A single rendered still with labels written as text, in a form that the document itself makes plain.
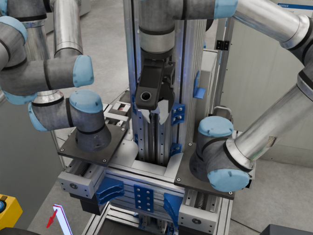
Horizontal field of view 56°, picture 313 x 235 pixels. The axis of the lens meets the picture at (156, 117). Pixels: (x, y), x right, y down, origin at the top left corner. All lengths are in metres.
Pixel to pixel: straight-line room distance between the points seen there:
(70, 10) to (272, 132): 0.66
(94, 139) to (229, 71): 1.23
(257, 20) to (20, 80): 0.58
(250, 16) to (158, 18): 0.27
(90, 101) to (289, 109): 0.67
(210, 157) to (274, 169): 1.76
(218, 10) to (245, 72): 1.55
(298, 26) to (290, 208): 1.80
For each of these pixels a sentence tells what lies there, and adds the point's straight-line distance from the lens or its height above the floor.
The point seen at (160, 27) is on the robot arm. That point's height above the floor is 1.69.
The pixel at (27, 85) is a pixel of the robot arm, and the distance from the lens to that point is 0.75.
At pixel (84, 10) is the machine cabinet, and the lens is 5.24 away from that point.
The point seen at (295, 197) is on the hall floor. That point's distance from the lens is 2.56.
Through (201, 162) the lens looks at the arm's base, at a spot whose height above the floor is 1.11.
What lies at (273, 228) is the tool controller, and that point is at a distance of 0.82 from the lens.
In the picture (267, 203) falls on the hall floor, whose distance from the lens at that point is 2.44.
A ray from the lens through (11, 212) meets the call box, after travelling 1.15.
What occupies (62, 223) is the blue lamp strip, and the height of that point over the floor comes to 1.10.
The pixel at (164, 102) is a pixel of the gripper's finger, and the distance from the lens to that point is 0.70.
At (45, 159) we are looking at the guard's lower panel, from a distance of 2.26.
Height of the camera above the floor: 1.93
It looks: 41 degrees down
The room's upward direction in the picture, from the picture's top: straight up
